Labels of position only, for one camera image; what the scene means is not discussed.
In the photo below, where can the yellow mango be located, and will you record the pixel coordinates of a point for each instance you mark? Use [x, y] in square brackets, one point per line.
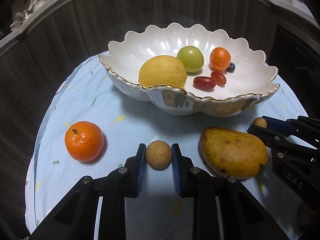
[233, 153]

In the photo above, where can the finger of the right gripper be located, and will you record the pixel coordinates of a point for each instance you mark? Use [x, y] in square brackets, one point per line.
[280, 126]
[274, 140]

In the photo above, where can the yellow lemon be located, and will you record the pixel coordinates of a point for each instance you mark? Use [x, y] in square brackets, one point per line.
[162, 70]

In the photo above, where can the green round fruit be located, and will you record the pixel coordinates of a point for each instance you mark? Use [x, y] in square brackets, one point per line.
[192, 59]

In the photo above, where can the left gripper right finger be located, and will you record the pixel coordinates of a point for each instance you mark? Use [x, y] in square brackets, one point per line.
[181, 166]

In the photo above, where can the white teapot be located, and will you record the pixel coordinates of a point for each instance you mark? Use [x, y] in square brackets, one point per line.
[38, 5]

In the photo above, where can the small orange tangerine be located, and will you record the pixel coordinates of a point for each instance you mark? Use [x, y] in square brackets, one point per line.
[219, 59]

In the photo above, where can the dark blueberry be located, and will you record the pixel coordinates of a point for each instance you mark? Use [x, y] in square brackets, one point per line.
[231, 68]

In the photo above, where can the large orange tangerine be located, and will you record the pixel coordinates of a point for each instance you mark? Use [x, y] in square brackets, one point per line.
[84, 141]

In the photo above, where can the red grape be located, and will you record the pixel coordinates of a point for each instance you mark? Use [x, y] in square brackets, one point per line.
[219, 78]
[204, 83]

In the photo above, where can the brown longan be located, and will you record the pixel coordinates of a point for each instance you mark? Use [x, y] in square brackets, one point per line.
[261, 122]
[158, 155]

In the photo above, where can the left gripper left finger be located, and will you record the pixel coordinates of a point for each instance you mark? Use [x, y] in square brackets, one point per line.
[136, 168]

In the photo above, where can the white scalloped ceramic bowl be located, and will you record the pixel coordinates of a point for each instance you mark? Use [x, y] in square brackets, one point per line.
[252, 82]

